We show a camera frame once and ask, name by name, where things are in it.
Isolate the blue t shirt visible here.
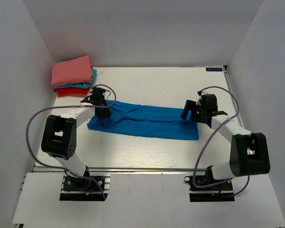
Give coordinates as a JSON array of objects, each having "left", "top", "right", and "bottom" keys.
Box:
[{"left": 87, "top": 101, "right": 199, "bottom": 140}]

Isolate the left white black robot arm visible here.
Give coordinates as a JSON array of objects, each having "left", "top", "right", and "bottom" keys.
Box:
[{"left": 41, "top": 87, "right": 112, "bottom": 190}]

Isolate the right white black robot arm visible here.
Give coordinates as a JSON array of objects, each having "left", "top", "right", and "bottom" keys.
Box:
[{"left": 180, "top": 94, "right": 270, "bottom": 190}]

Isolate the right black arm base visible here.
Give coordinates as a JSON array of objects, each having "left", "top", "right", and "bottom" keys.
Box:
[{"left": 183, "top": 175, "right": 233, "bottom": 193}]

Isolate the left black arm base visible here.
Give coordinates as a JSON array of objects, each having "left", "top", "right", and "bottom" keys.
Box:
[{"left": 62, "top": 175, "right": 110, "bottom": 192}]

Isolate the turquoise folded t shirt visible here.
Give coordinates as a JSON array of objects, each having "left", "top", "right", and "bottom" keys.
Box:
[{"left": 55, "top": 67, "right": 97, "bottom": 89}]

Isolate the pink folded t shirt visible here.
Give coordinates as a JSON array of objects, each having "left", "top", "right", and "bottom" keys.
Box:
[{"left": 51, "top": 55, "right": 93, "bottom": 87}]

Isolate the red folded t shirt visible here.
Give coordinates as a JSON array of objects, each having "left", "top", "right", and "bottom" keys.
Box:
[{"left": 53, "top": 87, "right": 89, "bottom": 97}]

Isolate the blue label sticker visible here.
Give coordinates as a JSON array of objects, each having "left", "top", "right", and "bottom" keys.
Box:
[{"left": 206, "top": 67, "right": 223, "bottom": 72}]

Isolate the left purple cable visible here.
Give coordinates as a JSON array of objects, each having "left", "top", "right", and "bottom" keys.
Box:
[{"left": 25, "top": 84, "right": 117, "bottom": 200}]

